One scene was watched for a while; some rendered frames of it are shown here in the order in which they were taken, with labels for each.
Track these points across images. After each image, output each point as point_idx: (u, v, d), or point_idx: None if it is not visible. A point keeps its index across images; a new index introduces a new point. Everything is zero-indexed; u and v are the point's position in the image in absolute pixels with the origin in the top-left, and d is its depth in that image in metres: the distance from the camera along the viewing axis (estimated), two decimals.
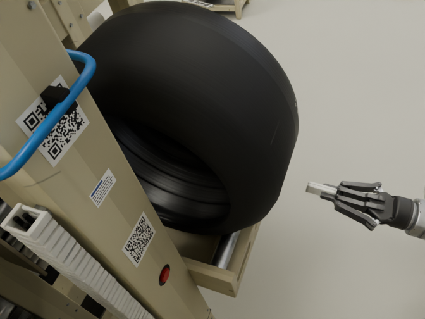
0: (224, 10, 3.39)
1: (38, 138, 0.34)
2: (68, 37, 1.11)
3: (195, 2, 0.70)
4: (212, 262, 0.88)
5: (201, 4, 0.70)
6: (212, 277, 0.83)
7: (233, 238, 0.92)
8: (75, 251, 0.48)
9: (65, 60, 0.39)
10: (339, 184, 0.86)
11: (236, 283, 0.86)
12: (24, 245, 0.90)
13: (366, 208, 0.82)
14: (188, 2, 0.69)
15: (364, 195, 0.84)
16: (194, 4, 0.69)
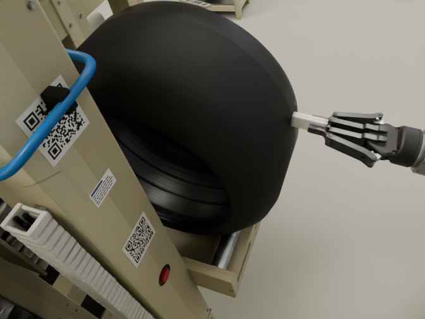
0: (224, 10, 3.39)
1: (38, 138, 0.34)
2: (68, 37, 1.11)
3: (193, 2, 0.70)
4: (213, 262, 0.88)
5: (198, 3, 0.70)
6: (212, 277, 0.83)
7: (234, 239, 0.92)
8: (75, 251, 0.48)
9: (65, 60, 0.39)
10: (332, 116, 0.71)
11: (236, 283, 0.86)
12: (24, 245, 0.90)
13: (364, 141, 0.67)
14: (185, 1, 0.69)
15: (362, 127, 0.68)
16: (192, 4, 0.69)
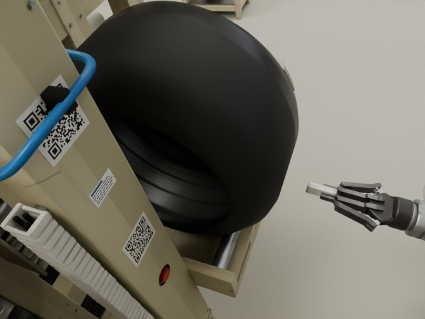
0: (224, 10, 3.39)
1: (38, 138, 0.34)
2: (68, 37, 1.11)
3: (288, 75, 0.75)
4: (218, 263, 0.88)
5: (290, 79, 0.76)
6: (212, 277, 0.83)
7: (236, 242, 0.93)
8: (75, 251, 0.48)
9: (65, 60, 0.39)
10: (339, 185, 0.86)
11: (236, 283, 0.86)
12: (24, 245, 0.90)
13: (366, 209, 0.82)
14: (287, 74, 0.73)
15: (364, 196, 0.84)
16: (289, 80, 0.74)
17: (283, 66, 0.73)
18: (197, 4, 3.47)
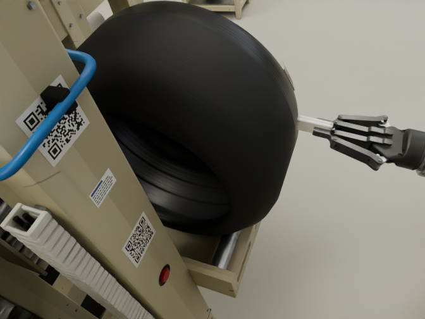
0: (224, 10, 3.39)
1: (38, 138, 0.34)
2: (68, 37, 1.11)
3: (288, 75, 0.75)
4: (218, 263, 0.88)
5: (290, 79, 0.76)
6: (212, 277, 0.83)
7: (236, 242, 0.93)
8: (75, 251, 0.48)
9: (65, 60, 0.39)
10: (336, 118, 0.71)
11: (236, 283, 0.86)
12: (24, 245, 0.90)
13: (369, 144, 0.67)
14: (287, 74, 0.73)
15: (367, 130, 0.68)
16: (289, 80, 0.74)
17: (283, 66, 0.73)
18: (197, 4, 3.47)
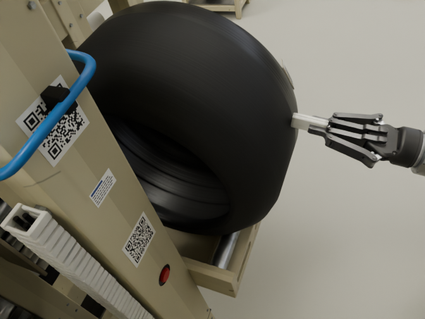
0: (224, 10, 3.39)
1: (38, 138, 0.34)
2: (68, 37, 1.11)
3: (288, 74, 0.75)
4: (219, 264, 0.88)
5: (289, 78, 0.75)
6: (212, 277, 0.83)
7: (236, 242, 0.93)
8: (75, 251, 0.48)
9: (65, 60, 0.39)
10: (332, 116, 0.71)
11: (236, 283, 0.86)
12: (24, 245, 0.90)
13: (364, 142, 0.67)
14: (286, 73, 0.73)
15: (362, 128, 0.68)
16: (288, 78, 0.74)
17: (283, 64, 0.73)
18: (197, 4, 3.47)
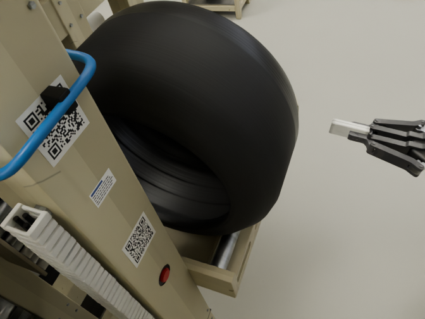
0: (224, 10, 3.39)
1: (38, 138, 0.34)
2: (68, 37, 1.11)
3: (297, 110, 0.81)
4: (226, 269, 0.89)
5: None
6: (212, 277, 0.83)
7: None
8: (75, 251, 0.48)
9: (65, 60, 0.39)
10: (372, 123, 0.68)
11: (236, 283, 0.86)
12: (24, 245, 0.90)
13: (408, 149, 0.64)
14: (298, 110, 0.80)
15: (405, 135, 0.66)
16: None
17: (297, 102, 0.79)
18: (197, 4, 3.47)
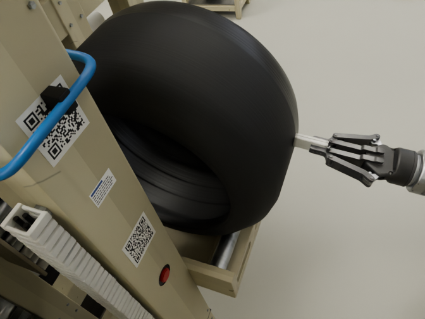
0: (224, 10, 3.39)
1: (38, 138, 0.34)
2: (68, 37, 1.11)
3: None
4: (211, 262, 0.89)
5: None
6: (212, 277, 0.83)
7: (233, 238, 0.92)
8: (75, 251, 0.48)
9: (65, 60, 0.39)
10: (332, 137, 0.75)
11: (236, 283, 0.86)
12: (24, 245, 0.90)
13: (362, 162, 0.71)
14: None
15: (360, 148, 0.72)
16: None
17: None
18: (197, 4, 3.47)
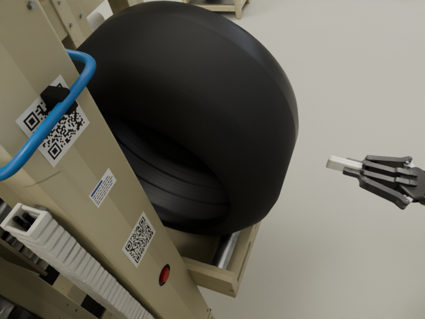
0: (224, 10, 3.39)
1: (38, 138, 0.34)
2: (68, 37, 1.11)
3: None
4: None
5: None
6: (212, 277, 0.83)
7: (220, 237, 0.94)
8: (75, 251, 0.48)
9: (65, 60, 0.39)
10: (365, 159, 0.77)
11: (236, 283, 0.86)
12: (24, 245, 0.90)
13: (396, 185, 0.72)
14: None
15: (393, 171, 0.74)
16: None
17: None
18: (197, 4, 3.47)
